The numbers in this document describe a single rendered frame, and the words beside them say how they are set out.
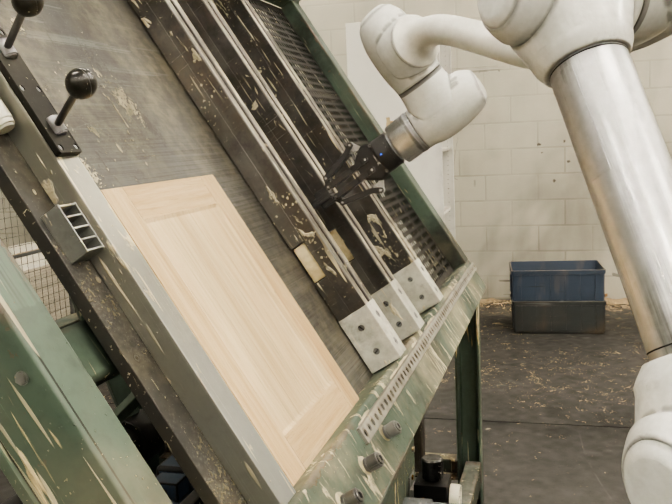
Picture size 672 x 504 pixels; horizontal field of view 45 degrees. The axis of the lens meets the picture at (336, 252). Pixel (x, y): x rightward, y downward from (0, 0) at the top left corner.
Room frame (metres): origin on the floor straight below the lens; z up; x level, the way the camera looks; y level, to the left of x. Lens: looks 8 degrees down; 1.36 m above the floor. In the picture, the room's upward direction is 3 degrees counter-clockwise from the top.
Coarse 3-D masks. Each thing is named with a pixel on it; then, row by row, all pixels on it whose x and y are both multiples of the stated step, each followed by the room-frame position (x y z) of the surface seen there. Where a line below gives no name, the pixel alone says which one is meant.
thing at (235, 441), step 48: (0, 96) 1.05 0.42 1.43; (48, 192) 1.04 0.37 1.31; (96, 192) 1.06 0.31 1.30; (144, 288) 1.01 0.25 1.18; (144, 336) 1.00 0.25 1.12; (192, 336) 1.03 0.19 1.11; (192, 384) 0.99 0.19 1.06; (240, 432) 0.98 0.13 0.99; (240, 480) 0.97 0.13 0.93; (288, 480) 1.01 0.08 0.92
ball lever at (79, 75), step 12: (72, 72) 0.98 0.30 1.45; (84, 72) 0.98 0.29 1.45; (72, 84) 0.97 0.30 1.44; (84, 84) 0.97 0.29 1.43; (96, 84) 0.99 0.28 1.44; (72, 96) 0.99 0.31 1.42; (84, 96) 0.98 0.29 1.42; (48, 120) 1.05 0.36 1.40; (60, 120) 1.04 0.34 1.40; (60, 132) 1.05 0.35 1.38
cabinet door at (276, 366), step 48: (144, 192) 1.22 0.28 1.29; (192, 192) 1.36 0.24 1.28; (144, 240) 1.13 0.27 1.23; (192, 240) 1.26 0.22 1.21; (240, 240) 1.40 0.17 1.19; (192, 288) 1.16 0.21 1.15; (240, 288) 1.29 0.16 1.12; (240, 336) 1.19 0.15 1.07; (288, 336) 1.33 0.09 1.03; (240, 384) 1.10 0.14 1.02; (288, 384) 1.22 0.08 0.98; (336, 384) 1.36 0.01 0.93; (288, 432) 1.12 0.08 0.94
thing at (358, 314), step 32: (128, 0) 1.70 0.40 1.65; (160, 0) 1.68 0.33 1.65; (160, 32) 1.68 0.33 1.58; (192, 32) 1.71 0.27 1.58; (192, 64) 1.67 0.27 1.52; (192, 96) 1.67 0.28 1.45; (224, 96) 1.65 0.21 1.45; (224, 128) 1.65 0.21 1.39; (256, 128) 1.67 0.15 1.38; (256, 160) 1.63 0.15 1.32; (256, 192) 1.63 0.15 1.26; (288, 192) 1.61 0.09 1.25; (288, 224) 1.61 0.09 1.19; (320, 224) 1.64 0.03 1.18; (320, 256) 1.60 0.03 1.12; (320, 288) 1.60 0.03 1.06; (352, 288) 1.58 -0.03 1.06; (352, 320) 1.58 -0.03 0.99; (384, 320) 1.60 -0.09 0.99; (384, 352) 1.56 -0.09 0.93
